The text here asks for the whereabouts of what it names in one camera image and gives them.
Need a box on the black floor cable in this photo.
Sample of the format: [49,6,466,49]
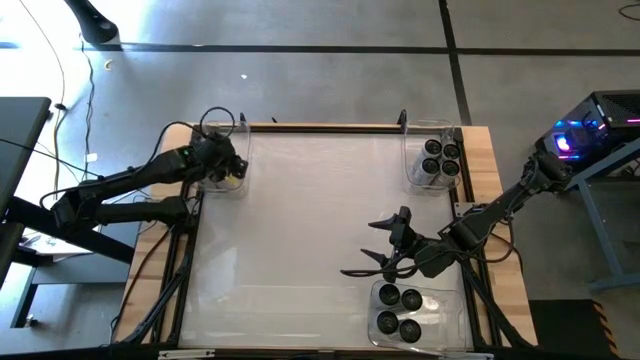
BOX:
[78,33,100,174]

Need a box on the computer tower with lights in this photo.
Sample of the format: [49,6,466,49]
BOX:
[535,89,640,174]

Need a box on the black desk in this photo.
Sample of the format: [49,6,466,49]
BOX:
[0,96,142,331]

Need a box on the grey-blue metal stand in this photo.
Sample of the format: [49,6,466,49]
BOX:
[567,139,640,294]

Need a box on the black hazard-striped mat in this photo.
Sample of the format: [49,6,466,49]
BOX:
[528,298,621,360]

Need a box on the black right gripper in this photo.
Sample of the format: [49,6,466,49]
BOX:
[359,205,459,280]

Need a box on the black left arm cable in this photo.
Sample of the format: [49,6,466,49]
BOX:
[149,105,237,166]

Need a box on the white table bracket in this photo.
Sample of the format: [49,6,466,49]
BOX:
[157,348,217,360]

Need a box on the wooden work table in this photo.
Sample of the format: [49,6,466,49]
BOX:
[113,122,539,349]

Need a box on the black pole foot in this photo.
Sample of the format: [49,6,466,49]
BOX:
[63,0,121,46]

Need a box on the clear plastic bin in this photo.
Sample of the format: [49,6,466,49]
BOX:
[402,118,464,196]
[198,119,252,195]
[367,279,469,352]

